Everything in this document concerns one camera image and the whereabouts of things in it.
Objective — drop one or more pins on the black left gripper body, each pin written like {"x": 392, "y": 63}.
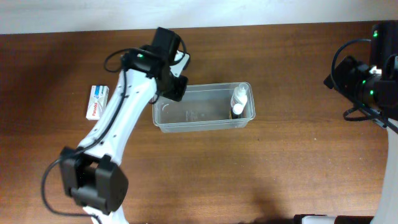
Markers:
{"x": 175, "y": 88}

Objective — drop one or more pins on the white Panadol box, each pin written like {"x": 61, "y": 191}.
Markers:
{"x": 97, "y": 102}

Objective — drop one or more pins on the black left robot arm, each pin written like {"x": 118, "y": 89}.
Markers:
{"x": 91, "y": 173}

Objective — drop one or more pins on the clear plastic container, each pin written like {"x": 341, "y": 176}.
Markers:
{"x": 203, "y": 108}

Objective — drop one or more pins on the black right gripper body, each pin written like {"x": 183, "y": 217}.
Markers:
{"x": 339, "y": 72}

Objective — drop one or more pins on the dark syrup bottle white cap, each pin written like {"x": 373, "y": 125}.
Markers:
{"x": 236, "y": 111}

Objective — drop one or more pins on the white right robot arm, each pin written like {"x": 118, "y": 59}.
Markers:
{"x": 382, "y": 110}

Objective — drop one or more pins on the white squeeze bottle clear cap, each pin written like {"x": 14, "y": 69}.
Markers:
{"x": 240, "y": 95}

